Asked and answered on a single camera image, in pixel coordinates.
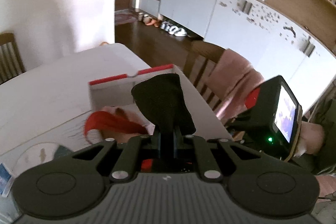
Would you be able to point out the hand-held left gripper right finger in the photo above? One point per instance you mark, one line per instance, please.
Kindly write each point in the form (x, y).
(177, 141)

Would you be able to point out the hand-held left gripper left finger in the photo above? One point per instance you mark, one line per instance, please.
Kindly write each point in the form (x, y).
(157, 141)

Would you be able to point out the red cardboard box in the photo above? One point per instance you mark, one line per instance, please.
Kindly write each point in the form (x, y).
(202, 111)

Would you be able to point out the black cloth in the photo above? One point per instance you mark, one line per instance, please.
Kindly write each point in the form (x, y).
(162, 100)

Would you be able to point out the red cloth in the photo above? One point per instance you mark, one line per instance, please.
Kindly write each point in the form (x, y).
(110, 121)

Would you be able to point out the pink towel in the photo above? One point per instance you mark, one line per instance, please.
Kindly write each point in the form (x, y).
(113, 109)

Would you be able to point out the person's right forearm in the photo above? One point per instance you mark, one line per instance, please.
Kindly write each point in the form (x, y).
(312, 137)

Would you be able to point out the pink draped cloth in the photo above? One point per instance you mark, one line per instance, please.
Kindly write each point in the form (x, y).
(233, 77)

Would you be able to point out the wooden chair with cloth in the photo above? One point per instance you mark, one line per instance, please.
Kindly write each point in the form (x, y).
(204, 53)

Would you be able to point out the row of shoes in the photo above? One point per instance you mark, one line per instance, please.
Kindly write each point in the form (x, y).
(170, 28)

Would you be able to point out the patterned door mat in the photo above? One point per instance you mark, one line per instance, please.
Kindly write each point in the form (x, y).
(124, 18)

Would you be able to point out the wooden slatted chair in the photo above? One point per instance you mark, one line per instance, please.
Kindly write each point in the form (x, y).
(9, 58)

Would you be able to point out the white wall cabinet unit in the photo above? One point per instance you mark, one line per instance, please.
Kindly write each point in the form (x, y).
(236, 24)

